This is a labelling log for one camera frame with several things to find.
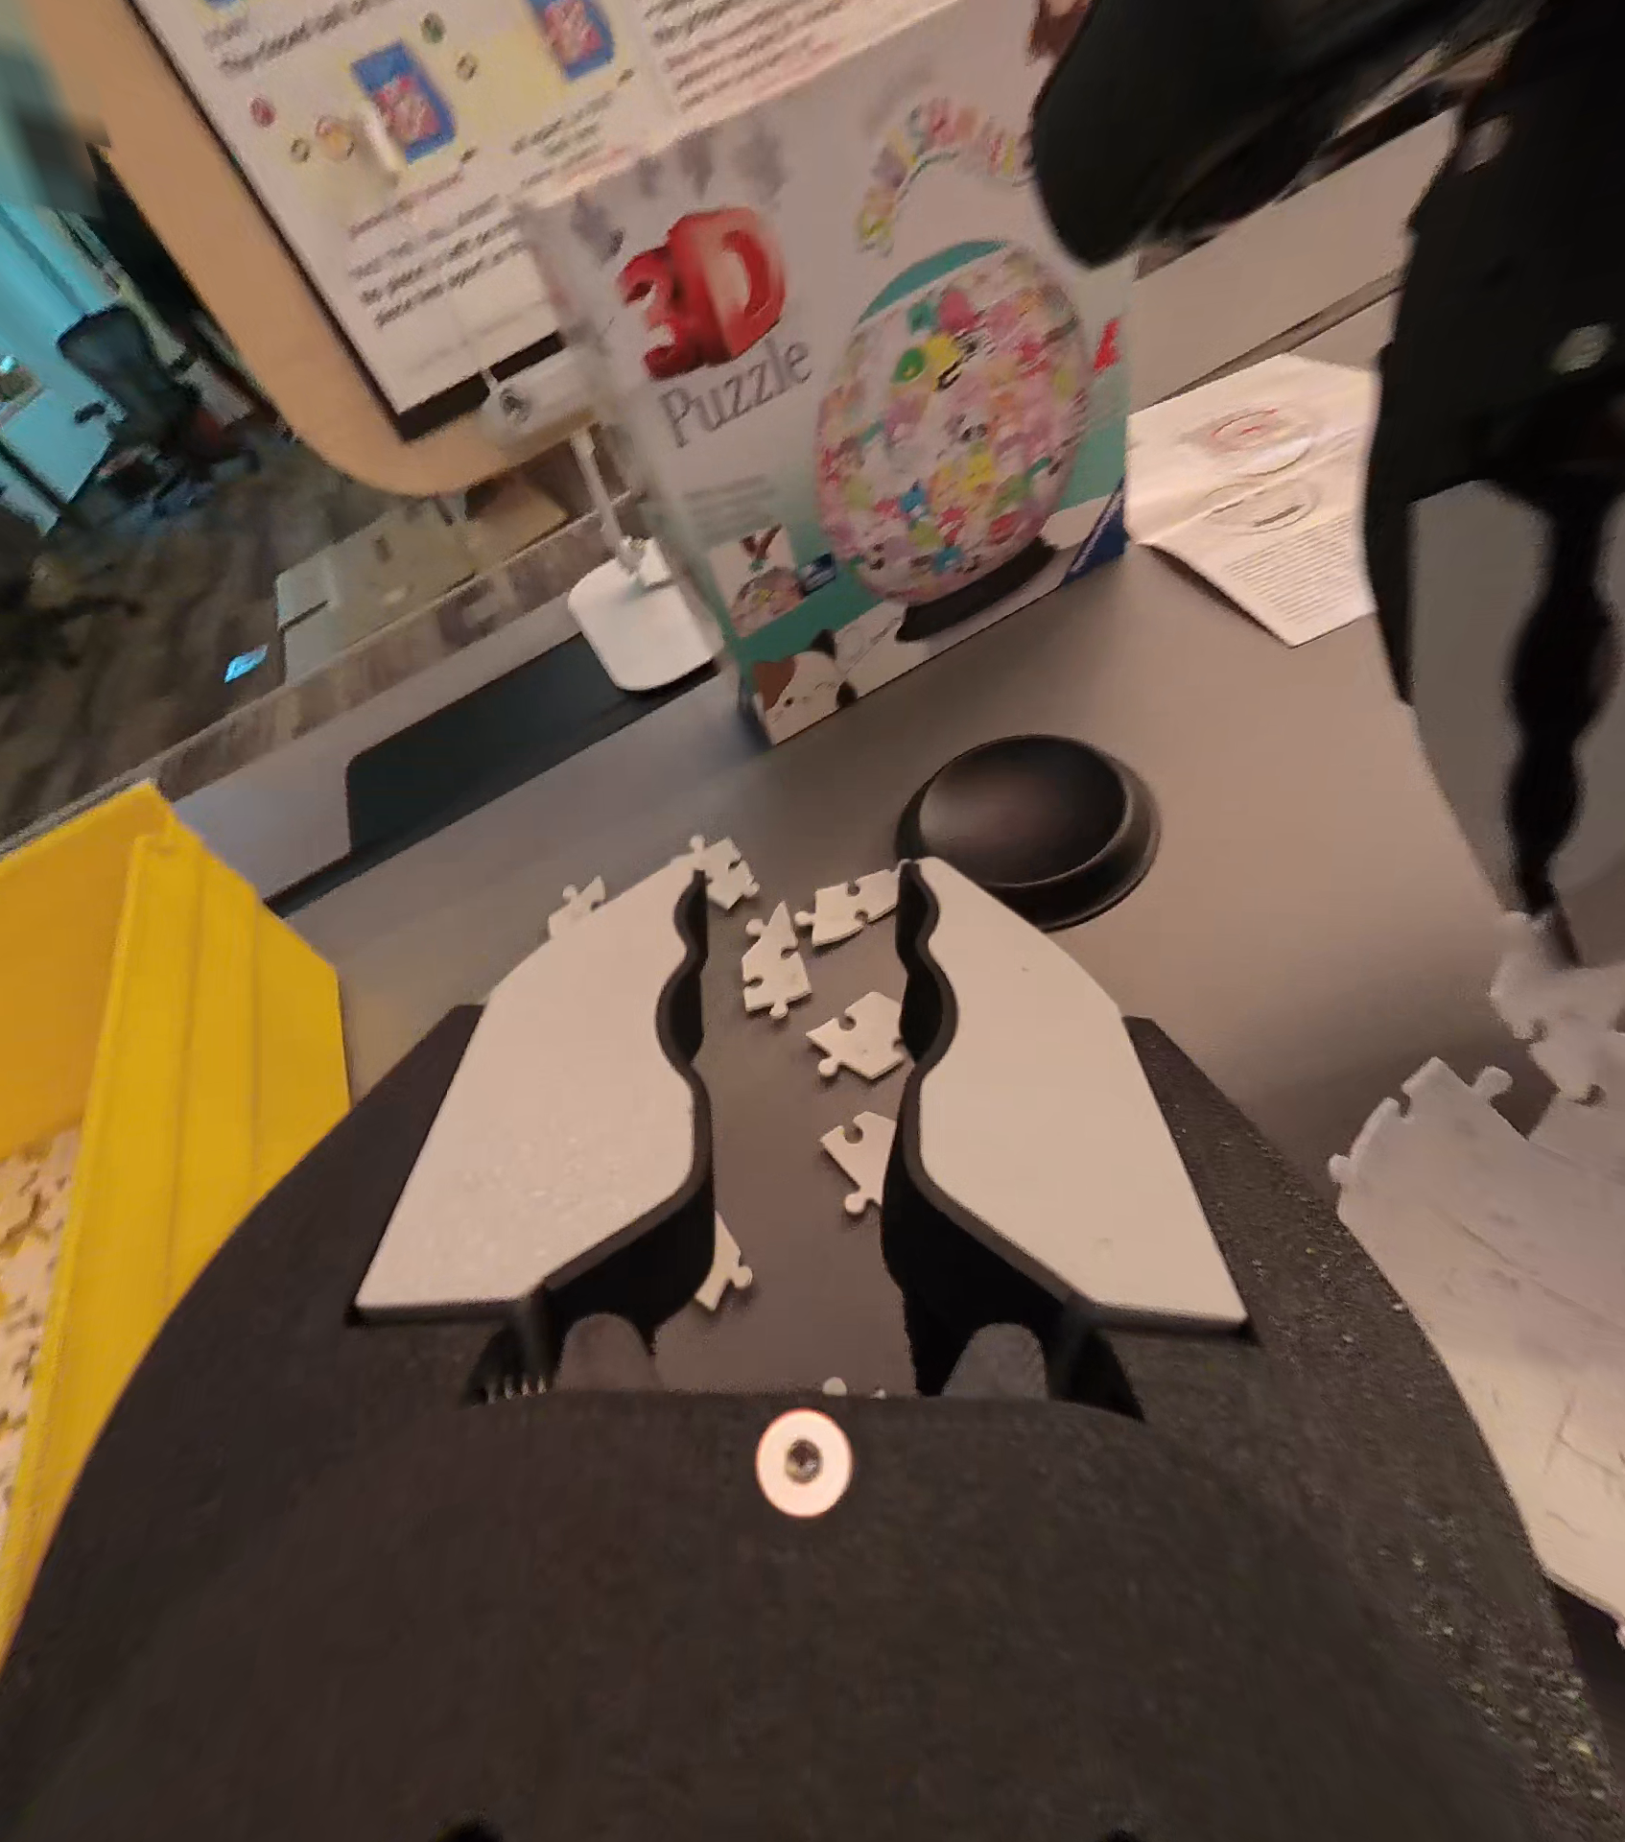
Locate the assembled white puzzle section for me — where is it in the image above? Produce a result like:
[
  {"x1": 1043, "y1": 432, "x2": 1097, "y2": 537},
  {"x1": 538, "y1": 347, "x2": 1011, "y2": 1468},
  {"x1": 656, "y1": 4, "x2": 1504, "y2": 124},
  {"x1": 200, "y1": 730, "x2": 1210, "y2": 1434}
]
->
[{"x1": 1325, "y1": 917, "x2": 1625, "y2": 1687}]

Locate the dark blue panel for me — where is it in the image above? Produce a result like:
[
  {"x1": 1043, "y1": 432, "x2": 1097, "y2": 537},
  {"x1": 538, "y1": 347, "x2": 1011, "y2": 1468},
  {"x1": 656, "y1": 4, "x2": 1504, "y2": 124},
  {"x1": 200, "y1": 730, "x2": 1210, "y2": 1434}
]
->
[{"x1": 349, "y1": 635, "x2": 756, "y2": 859}]

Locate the colourful puzzle box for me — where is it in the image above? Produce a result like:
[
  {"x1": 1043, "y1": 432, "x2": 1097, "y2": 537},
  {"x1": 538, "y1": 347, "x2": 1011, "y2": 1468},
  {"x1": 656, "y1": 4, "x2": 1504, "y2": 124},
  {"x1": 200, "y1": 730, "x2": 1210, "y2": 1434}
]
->
[{"x1": 512, "y1": 0, "x2": 1140, "y2": 746}]

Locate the wall poster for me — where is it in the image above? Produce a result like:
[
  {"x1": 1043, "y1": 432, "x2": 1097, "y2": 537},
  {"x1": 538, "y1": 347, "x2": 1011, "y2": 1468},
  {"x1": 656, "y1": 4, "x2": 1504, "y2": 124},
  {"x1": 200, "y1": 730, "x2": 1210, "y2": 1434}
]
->
[{"x1": 138, "y1": 0, "x2": 973, "y2": 419}]

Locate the black round ball stand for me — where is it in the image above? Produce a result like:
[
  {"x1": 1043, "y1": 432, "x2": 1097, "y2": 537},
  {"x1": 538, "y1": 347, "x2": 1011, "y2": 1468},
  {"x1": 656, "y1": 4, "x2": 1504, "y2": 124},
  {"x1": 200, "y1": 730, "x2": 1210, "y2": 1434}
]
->
[{"x1": 894, "y1": 734, "x2": 1163, "y2": 928}]

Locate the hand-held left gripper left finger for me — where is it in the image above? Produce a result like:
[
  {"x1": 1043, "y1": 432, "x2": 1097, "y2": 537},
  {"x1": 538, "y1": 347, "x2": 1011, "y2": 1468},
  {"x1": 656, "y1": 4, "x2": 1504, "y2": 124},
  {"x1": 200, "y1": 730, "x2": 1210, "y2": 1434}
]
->
[{"x1": 353, "y1": 859, "x2": 723, "y2": 1330}]

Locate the white instruction leaflet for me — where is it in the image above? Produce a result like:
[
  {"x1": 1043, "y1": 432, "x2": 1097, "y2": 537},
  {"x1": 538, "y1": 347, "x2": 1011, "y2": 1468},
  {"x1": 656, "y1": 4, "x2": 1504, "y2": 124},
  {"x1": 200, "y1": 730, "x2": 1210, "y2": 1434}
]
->
[{"x1": 1130, "y1": 352, "x2": 1397, "y2": 645}]

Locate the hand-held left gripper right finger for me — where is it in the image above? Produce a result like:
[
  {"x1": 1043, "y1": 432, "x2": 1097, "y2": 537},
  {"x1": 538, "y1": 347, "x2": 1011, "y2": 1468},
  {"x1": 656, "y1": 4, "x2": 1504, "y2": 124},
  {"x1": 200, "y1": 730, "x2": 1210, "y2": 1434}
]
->
[{"x1": 885, "y1": 854, "x2": 1252, "y2": 1342}]

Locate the yellow storage bin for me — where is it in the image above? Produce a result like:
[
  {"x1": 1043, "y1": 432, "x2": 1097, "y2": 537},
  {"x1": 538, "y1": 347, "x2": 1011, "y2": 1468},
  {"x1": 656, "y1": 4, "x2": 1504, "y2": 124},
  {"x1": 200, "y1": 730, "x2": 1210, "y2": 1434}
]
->
[{"x1": 0, "y1": 782, "x2": 353, "y2": 1786}]

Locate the black office chair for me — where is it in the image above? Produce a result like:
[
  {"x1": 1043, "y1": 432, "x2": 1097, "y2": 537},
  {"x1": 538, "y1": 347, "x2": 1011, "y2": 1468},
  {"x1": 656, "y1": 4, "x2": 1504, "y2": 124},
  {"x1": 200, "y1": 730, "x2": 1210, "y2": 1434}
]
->
[{"x1": 50, "y1": 290, "x2": 236, "y2": 535}]

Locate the scattered loose puzzle pieces group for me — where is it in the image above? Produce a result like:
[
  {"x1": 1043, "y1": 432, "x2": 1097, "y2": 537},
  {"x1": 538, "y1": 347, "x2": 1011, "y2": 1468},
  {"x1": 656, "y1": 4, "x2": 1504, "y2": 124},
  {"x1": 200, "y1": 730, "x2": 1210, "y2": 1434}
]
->
[{"x1": 549, "y1": 834, "x2": 915, "y2": 1315}]

